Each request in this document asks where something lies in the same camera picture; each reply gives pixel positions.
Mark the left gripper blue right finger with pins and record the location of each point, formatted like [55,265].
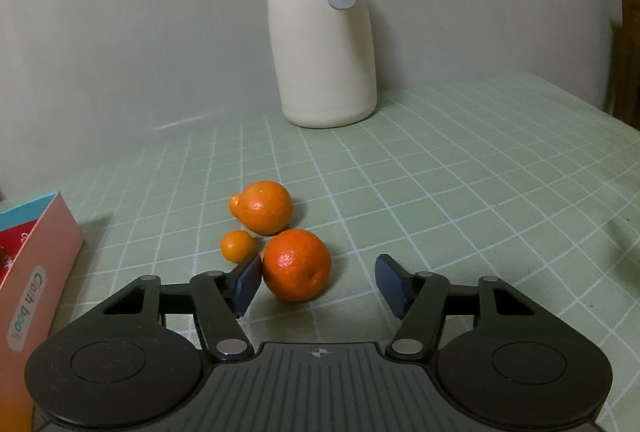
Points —
[418,300]

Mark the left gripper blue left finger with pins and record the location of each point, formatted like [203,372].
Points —
[220,299]

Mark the small orange kumquat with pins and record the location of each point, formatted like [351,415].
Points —
[237,245]

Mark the round orange mandarin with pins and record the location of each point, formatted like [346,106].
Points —
[296,265]

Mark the orange mandarin with knob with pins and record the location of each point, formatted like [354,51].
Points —
[264,207]

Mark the green checked tablecloth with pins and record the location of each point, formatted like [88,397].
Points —
[514,177]

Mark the colourful cloth book box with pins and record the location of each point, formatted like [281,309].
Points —
[40,241]

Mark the carved wooden side table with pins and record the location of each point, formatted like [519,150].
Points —
[626,101]

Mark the white thermos jug grey lid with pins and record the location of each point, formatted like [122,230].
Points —
[323,54]

